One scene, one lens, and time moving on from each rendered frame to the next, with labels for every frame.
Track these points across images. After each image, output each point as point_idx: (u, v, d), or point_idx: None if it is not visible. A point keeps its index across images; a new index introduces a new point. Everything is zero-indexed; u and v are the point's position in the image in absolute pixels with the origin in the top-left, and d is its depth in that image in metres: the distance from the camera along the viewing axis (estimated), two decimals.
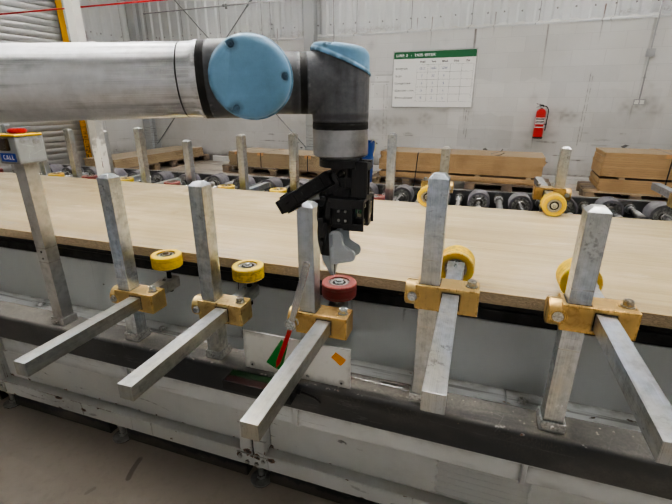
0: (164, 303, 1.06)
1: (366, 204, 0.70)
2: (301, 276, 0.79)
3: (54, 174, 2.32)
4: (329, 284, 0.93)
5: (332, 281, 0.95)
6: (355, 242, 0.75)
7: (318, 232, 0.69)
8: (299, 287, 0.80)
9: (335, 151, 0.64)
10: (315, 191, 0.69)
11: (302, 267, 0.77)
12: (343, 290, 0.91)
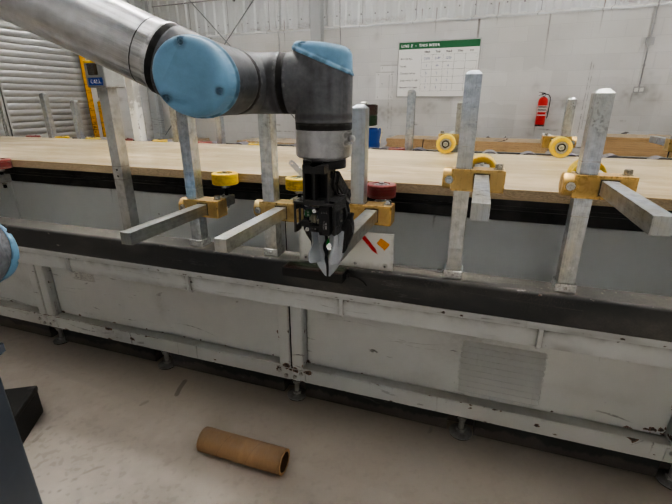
0: (226, 212, 1.22)
1: (319, 211, 0.66)
2: (300, 173, 1.00)
3: (91, 138, 2.48)
4: (373, 184, 1.09)
5: (375, 184, 1.11)
6: (330, 251, 0.70)
7: None
8: None
9: (297, 148, 0.68)
10: None
11: (292, 167, 1.00)
12: (386, 188, 1.07)
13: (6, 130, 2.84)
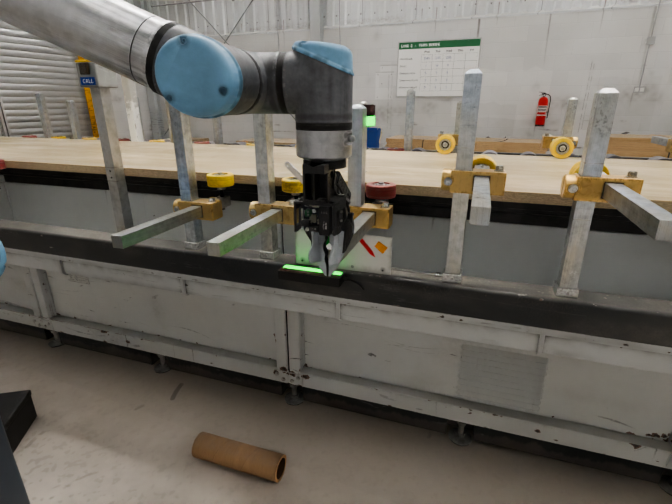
0: (221, 214, 1.20)
1: (319, 211, 0.66)
2: (296, 175, 0.98)
3: (88, 138, 2.46)
4: (373, 185, 1.09)
5: (375, 184, 1.11)
6: (330, 251, 0.70)
7: None
8: None
9: (297, 148, 0.68)
10: None
11: (288, 169, 0.97)
12: (386, 188, 1.07)
13: (2, 130, 2.82)
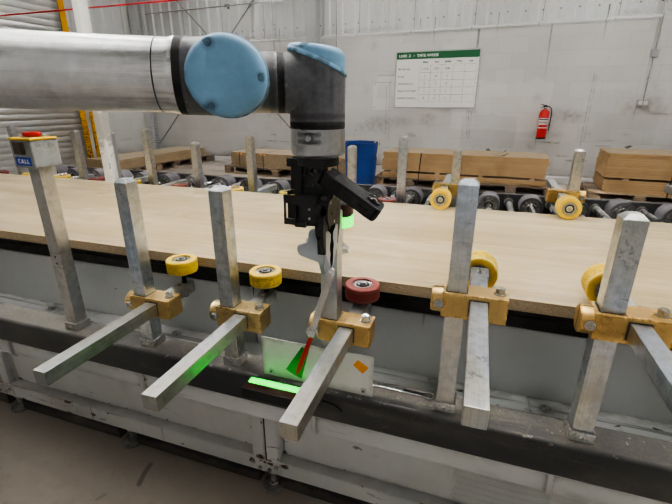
0: (180, 309, 1.04)
1: None
2: (326, 283, 0.77)
3: (61, 176, 2.31)
4: (353, 286, 0.93)
5: (355, 283, 0.95)
6: (302, 243, 0.74)
7: (339, 218, 0.77)
8: (323, 294, 0.79)
9: None
10: None
11: (327, 274, 0.76)
12: (368, 292, 0.91)
13: None
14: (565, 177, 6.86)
